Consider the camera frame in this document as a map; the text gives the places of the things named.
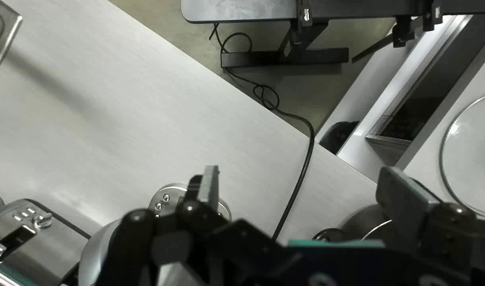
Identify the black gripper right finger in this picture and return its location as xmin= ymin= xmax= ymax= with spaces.
xmin=375 ymin=165 xmax=485 ymax=286

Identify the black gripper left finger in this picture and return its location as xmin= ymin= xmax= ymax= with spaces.
xmin=95 ymin=164 xmax=238 ymax=286

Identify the glass lid with black knob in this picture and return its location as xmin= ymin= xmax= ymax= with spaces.
xmin=439 ymin=92 xmax=485 ymax=221

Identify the black cooking pot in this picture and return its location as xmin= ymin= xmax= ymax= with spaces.
xmin=310 ymin=205 xmax=399 ymax=245

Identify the gray open cabinet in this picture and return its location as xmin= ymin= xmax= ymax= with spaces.
xmin=315 ymin=14 xmax=485 ymax=184

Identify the black perforated board table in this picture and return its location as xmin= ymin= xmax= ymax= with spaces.
xmin=180 ymin=0 xmax=485 ymax=70

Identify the silver kettle base with buttons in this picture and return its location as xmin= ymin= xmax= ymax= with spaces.
xmin=0 ymin=197 xmax=92 ymax=286

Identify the stainless steel rimmed tray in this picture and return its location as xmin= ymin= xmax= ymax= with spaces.
xmin=0 ymin=0 xmax=24 ymax=86

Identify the black power cable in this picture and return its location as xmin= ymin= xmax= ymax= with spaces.
xmin=208 ymin=22 xmax=318 ymax=243

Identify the black clamp with orange handle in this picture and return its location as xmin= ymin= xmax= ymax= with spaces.
xmin=421 ymin=0 xmax=445 ymax=32
xmin=391 ymin=14 xmax=420 ymax=49

